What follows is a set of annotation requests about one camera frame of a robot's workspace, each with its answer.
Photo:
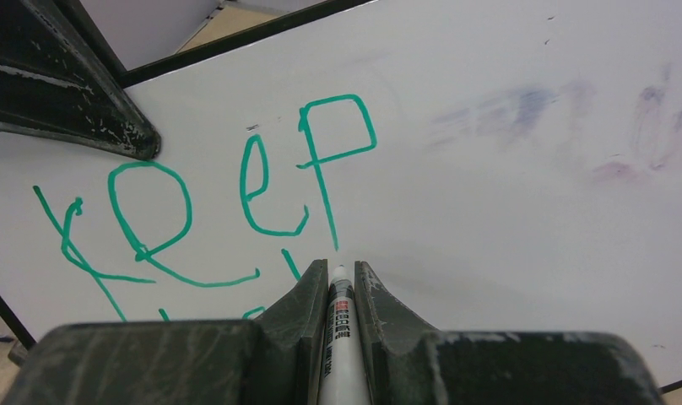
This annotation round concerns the white whiteboard black frame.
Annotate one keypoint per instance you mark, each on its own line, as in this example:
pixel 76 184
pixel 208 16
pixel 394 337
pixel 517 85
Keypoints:
pixel 502 165

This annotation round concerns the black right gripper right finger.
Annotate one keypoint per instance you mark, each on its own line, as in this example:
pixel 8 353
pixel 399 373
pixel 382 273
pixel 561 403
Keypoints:
pixel 408 361

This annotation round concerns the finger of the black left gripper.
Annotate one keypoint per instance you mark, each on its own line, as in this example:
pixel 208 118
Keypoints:
pixel 59 79

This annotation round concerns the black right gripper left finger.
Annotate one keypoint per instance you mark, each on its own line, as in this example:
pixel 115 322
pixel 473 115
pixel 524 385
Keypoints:
pixel 271 359

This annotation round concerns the white marker pen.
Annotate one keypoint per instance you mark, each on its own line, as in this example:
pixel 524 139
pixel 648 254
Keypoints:
pixel 342 377

